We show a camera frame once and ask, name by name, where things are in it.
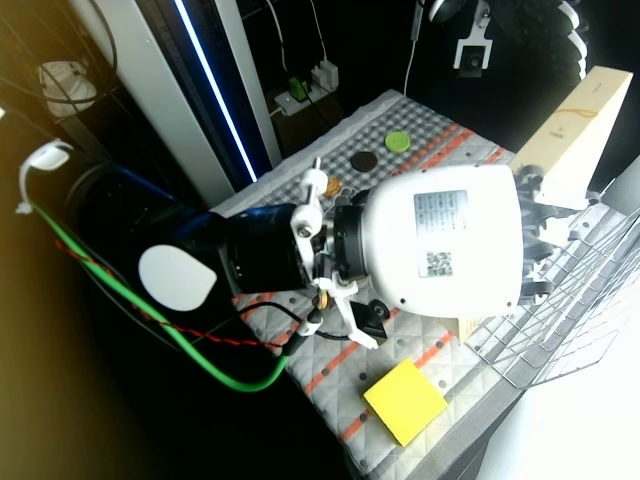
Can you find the green toy sandwich cookie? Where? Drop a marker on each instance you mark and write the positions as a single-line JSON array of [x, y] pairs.
[[397, 141]]

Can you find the wooden block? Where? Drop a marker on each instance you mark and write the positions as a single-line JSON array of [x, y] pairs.
[[575, 130]]

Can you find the white charger block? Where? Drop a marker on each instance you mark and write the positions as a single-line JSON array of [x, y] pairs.
[[325, 75]]

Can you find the white crumpled mask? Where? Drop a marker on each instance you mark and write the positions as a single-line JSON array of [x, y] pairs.
[[65, 82]]

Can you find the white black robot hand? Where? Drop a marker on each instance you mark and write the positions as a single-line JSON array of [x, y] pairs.
[[440, 240], [535, 25]]

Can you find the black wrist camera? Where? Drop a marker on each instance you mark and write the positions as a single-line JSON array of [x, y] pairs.
[[372, 315]]

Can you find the grey quilt with bear print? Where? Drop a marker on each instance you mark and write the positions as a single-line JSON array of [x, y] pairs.
[[350, 370]]

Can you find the white power strip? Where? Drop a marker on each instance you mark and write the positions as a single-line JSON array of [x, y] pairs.
[[290, 102]]

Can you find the green plug adapter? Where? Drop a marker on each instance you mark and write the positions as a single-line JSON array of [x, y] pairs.
[[298, 87]]

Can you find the golden toy butter cookie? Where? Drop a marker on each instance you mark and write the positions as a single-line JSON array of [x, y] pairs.
[[334, 187]]

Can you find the white column with blue light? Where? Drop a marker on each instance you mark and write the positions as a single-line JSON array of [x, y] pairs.
[[150, 75]]

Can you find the yellow sticky note pad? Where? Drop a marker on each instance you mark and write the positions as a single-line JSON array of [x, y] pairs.
[[405, 402]]

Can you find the dark brown toy sandwich cookie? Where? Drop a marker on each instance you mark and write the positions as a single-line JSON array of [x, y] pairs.
[[363, 161]]

